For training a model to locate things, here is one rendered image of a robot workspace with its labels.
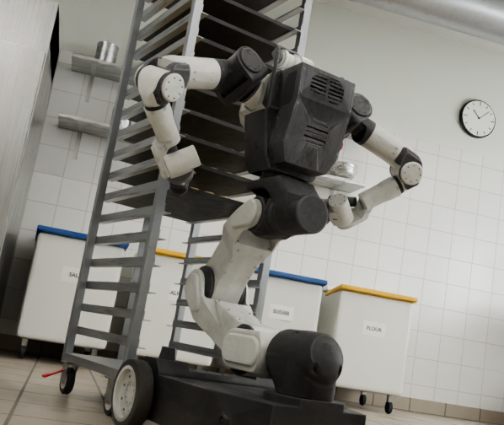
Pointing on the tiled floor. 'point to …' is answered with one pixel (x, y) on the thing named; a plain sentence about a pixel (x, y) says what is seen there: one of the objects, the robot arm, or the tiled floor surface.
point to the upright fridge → (3, 137)
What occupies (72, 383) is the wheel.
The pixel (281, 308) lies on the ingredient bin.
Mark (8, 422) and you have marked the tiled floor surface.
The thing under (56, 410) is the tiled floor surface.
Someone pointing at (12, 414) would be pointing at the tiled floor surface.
